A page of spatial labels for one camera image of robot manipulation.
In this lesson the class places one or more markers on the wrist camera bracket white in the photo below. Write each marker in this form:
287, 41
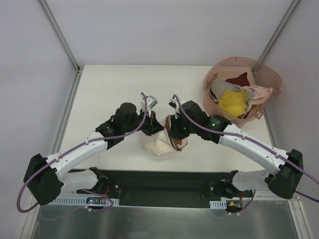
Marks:
172, 103
148, 104

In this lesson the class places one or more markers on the light pink garment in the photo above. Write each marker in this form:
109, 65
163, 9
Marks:
257, 95

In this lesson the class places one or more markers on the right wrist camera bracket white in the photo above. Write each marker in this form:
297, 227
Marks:
172, 103

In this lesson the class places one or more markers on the yellow bra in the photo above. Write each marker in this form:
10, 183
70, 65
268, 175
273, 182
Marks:
234, 103

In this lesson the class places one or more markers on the grey beige bra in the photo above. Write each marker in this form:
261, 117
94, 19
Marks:
218, 88

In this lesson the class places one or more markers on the right aluminium frame post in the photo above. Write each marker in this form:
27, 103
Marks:
293, 6

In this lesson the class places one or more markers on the white cable duct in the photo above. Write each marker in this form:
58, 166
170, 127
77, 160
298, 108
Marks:
218, 205
84, 201

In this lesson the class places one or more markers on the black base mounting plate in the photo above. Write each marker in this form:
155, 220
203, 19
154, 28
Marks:
167, 189

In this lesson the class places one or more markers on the left white cable duct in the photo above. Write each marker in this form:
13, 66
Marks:
84, 201

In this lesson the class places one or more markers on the left aluminium frame post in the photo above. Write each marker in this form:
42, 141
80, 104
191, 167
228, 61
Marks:
59, 34

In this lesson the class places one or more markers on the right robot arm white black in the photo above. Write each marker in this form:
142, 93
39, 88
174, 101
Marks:
282, 170

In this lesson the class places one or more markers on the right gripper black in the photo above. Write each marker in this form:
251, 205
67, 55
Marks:
176, 128

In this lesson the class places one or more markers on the right white cable duct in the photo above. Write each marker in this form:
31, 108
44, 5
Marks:
218, 205

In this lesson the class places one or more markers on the dark red garment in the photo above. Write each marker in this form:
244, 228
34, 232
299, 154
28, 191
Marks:
241, 80

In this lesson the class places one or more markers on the beige round mesh laundry bag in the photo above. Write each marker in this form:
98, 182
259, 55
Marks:
162, 143

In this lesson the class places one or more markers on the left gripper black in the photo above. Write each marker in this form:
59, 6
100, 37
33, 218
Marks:
152, 123

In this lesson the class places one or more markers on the pink translucent plastic basket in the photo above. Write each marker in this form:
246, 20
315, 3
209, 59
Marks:
258, 74

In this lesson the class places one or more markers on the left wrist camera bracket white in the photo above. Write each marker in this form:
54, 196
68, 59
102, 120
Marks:
148, 104

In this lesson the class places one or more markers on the aluminium frame post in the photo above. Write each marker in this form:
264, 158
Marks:
59, 34
293, 6

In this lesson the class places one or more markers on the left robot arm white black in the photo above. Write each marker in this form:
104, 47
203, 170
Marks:
48, 177

